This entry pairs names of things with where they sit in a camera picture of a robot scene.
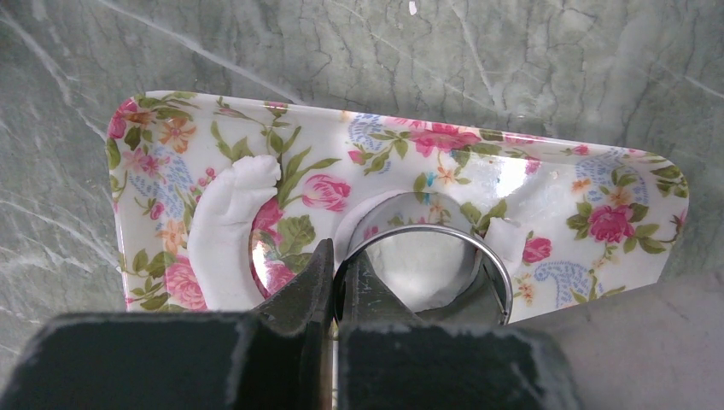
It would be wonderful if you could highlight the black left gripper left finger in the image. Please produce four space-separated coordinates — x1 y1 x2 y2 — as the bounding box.
1 239 334 409

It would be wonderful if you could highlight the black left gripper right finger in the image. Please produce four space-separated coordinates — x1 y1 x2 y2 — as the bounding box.
335 256 580 409

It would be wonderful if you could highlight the round metal cutter ring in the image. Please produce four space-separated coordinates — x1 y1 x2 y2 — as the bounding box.
332 190 515 328

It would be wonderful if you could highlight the floral print tray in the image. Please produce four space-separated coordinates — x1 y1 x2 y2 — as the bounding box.
107 91 689 320

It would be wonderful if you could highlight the white dough lump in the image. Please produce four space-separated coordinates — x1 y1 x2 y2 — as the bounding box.
334 190 527 313

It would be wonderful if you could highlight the white dough scrap strip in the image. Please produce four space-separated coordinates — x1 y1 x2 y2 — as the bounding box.
188 155 281 312

